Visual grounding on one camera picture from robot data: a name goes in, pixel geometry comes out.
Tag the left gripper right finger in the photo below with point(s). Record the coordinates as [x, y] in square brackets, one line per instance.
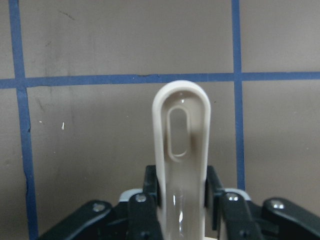
[235, 217]

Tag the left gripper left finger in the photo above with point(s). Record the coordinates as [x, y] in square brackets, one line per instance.
[131, 219]

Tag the beige plastic dustpan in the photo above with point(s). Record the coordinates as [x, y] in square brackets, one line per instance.
[181, 115]

